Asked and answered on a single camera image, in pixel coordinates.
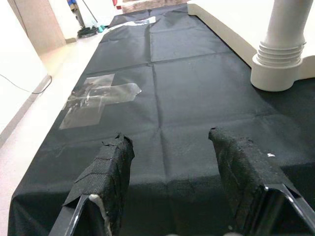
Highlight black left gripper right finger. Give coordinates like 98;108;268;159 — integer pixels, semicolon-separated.
208;126;315;236

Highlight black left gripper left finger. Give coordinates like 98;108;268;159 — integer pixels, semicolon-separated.
49;132;135;236

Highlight white plastic table top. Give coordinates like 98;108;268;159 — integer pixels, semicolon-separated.
188;3;315;92

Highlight white plastic table leg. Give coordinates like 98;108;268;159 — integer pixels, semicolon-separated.
255;0;312;67

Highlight clear tape cross patch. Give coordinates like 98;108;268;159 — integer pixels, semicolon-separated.
60;73;143;130

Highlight black tablecloth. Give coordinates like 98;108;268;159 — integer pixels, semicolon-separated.
7;3;315;236

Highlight clear crumpled tape strip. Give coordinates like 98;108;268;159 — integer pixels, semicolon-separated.
108;16;157;30

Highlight beige patterned cover cloth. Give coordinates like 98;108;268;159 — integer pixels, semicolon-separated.
122;0;190;13

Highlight long black wall cable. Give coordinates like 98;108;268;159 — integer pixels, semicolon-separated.
0;73;53;94

